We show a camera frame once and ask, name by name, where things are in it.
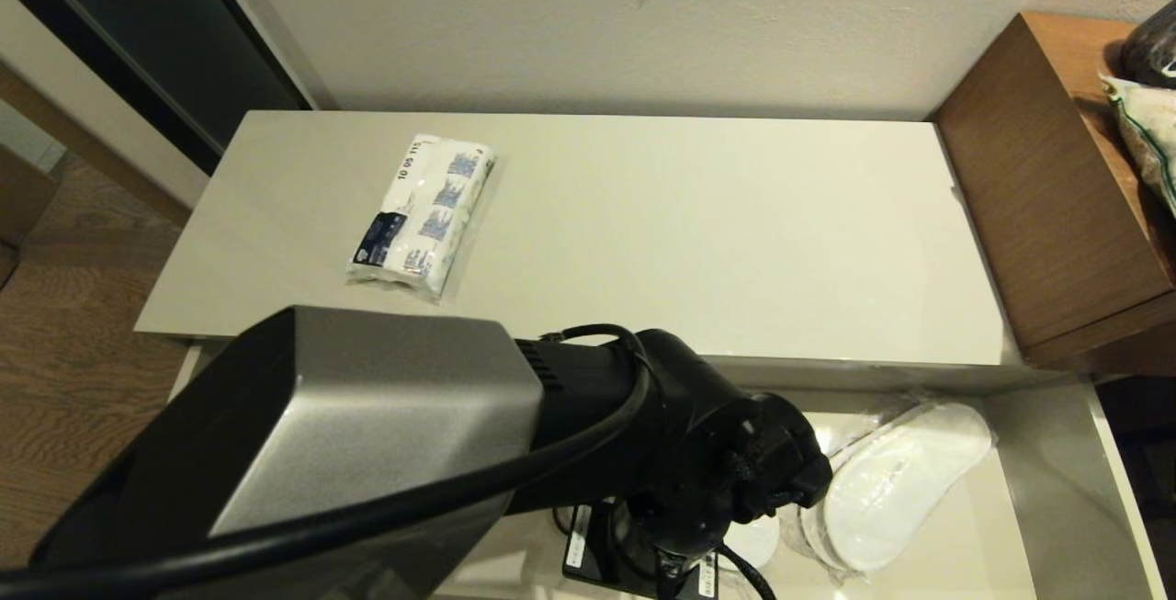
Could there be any white tissue pack blue print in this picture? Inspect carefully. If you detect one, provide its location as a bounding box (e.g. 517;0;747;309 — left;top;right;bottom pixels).
346;132;497;304

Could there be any glossy white drawer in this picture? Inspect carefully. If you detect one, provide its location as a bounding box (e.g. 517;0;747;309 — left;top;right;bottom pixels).
170;343;1168;600

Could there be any white disposable slipper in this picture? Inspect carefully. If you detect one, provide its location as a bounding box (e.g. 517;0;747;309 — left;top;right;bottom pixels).
781;504;839;575
726;513;782;575
822;401;995;575

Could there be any glossy white cabinet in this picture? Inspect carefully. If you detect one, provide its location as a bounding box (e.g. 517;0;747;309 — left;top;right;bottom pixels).
136;110;1039;394

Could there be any brown wooden side table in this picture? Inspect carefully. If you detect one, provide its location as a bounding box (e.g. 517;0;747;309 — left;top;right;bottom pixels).
928;12;1176;379

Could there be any white bag green edge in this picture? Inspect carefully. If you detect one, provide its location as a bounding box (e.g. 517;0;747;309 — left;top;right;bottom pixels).
1101;74;1176;220

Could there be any brown wooden baseboard strip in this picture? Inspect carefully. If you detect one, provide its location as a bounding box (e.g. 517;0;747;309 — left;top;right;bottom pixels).
0;62;191;229

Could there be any brown box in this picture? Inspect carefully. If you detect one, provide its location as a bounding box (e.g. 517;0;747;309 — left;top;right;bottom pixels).
0;148;58;252

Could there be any dark plastic bag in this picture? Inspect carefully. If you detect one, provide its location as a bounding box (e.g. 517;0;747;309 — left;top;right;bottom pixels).
1119;1;1176;91

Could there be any dark door panel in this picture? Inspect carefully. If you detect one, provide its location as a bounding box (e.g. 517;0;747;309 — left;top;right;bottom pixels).
0;0;313;176

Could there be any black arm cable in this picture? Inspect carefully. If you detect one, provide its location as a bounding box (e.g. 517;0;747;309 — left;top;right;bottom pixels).
0;323;658;600

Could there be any white door frame strip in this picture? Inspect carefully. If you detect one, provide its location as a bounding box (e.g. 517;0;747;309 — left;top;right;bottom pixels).
193;0;336;111

